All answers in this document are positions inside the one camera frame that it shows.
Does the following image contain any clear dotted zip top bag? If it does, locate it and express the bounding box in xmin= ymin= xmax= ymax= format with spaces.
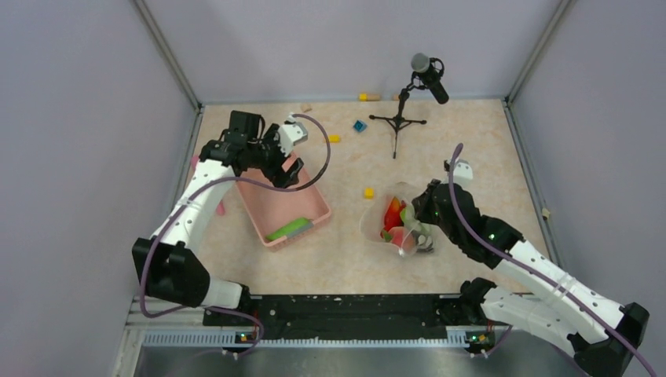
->
xmin=360 ymin=181 xmax=437 ymax=258

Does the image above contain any black microphone with grey head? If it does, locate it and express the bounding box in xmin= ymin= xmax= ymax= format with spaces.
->
xmin=411 ymin=53 xmax=449 ymax=104

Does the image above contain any pink perforated plastic basket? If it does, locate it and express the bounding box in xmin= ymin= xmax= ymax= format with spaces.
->
xmin=236 ymin=181 xmax=331 ymax=251

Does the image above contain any blue square block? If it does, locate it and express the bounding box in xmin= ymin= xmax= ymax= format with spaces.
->
xmin=353 ymin=120 xmax=367 ymax=133

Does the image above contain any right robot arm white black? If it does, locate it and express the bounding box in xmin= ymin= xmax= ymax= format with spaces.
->
xmin=410 ymin=180 xmax=656 ymax=376

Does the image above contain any pink cylindrical tube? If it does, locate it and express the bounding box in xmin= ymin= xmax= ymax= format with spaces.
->
xmin=190 ymin=156 xmax=225 ymax=216

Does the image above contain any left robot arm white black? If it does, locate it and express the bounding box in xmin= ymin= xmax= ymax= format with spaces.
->
xmin=132 ymin=111 xmax=308 ymax=325

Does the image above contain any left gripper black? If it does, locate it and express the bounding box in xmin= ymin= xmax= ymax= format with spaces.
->
xmin=248 ymin=123 xmax=304 ymax=189

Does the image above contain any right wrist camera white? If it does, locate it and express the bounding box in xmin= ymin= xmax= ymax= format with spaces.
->
xmin=444 ymin=159 xmax=474 ymax=185

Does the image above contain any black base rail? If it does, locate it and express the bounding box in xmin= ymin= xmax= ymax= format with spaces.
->
xmin=244 ymin=294 xmax=470 ymax=342

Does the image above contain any black microphone tripod stand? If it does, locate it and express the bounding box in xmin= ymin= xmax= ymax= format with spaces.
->
xmin=368 ymin=78 xmax=427 ymax=159

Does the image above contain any green toy cucumber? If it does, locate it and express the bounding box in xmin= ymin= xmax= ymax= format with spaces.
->
xmin=265 ymin=218 xmax=313 ymax=242

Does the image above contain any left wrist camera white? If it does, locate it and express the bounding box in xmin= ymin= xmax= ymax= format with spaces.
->
xmin=277 ymin=114 xmax=309 ymax=157

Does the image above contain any yellow and wood cylinder block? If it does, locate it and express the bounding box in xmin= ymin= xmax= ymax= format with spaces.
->
xmin=358 ymin=93 xmax=382 ymax=101

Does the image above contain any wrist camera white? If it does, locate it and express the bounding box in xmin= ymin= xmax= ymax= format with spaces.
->
xmin=444 ymin=159 xmax=474 ymax=185
xmin=277 ymin=114 xmax=309 ymax=157

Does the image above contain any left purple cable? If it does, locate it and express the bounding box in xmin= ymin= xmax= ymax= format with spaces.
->
xmin=139 ymin=113 xmax=332 ymax=320

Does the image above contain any pink toy peach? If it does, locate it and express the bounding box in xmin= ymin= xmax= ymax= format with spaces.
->
xmin=388 ymin=226 xmax=416 ymax=252

